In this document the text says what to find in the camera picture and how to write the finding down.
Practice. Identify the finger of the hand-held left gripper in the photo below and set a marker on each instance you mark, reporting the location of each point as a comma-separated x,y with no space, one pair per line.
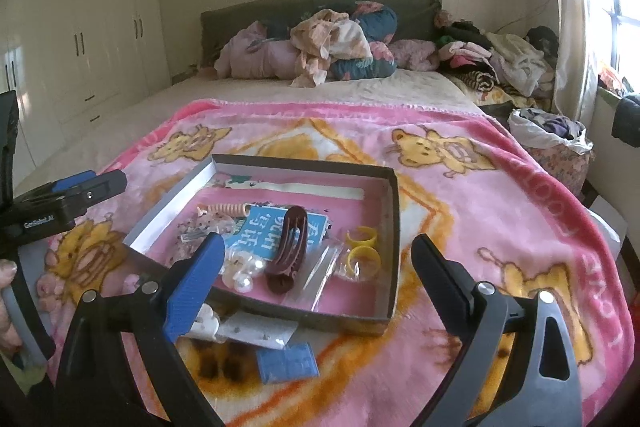
100,189
75,181

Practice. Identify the pile of clothes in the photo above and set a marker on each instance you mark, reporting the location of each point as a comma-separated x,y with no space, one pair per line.
500,57

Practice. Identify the dark floral quilt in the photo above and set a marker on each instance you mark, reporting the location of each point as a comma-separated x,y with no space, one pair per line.
380,22

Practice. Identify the cream curtain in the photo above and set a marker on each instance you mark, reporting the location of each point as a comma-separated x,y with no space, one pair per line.
570,32

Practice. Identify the spotted fabric scrunchie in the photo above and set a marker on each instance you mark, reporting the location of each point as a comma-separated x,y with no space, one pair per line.
205,224

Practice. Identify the person's left hand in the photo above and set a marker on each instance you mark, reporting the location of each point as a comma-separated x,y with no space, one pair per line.
7,327

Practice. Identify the laundry basket with clothes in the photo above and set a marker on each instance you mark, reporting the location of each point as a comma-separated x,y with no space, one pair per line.
550,157

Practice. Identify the white claw clip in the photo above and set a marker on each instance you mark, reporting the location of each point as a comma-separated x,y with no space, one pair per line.
207,322

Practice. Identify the cream wardrobe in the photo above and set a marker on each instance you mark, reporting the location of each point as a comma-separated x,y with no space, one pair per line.
100,32

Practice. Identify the bed with beige sheet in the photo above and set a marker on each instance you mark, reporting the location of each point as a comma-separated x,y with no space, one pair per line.
150,117

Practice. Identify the pink printed bear blanket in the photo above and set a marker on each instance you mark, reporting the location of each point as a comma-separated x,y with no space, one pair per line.
450,207

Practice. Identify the brown claw clip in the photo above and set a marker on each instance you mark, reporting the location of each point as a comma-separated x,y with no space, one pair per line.
285,257

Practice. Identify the small clear earring bag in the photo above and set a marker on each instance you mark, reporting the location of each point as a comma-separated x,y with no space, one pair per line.
260,332

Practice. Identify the dark cardboard box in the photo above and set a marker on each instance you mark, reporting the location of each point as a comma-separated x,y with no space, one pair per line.
370,207

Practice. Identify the long clear plastic bag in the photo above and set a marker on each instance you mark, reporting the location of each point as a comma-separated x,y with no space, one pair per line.
322,279

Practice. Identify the small blue packet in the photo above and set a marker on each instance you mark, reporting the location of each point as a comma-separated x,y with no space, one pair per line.
287,363

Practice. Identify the pink clothing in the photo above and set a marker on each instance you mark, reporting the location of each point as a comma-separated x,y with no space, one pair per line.
412,54

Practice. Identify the dark clothes on sill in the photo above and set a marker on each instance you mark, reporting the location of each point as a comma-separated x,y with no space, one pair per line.
627,117

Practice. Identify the beige floral cloth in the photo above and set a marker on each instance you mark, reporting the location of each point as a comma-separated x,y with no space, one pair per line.
325,42

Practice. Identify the purple pillow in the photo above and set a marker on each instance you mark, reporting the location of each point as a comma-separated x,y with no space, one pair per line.
255,57

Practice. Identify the clear bag of yellow rings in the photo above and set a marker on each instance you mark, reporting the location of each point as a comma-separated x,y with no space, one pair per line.
360,257

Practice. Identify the pearl hair clip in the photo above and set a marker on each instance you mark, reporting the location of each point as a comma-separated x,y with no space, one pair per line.
245,282

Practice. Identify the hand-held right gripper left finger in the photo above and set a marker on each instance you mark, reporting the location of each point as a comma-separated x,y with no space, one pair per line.
195,287

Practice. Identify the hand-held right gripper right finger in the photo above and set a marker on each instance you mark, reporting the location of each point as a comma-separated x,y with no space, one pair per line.
440,287

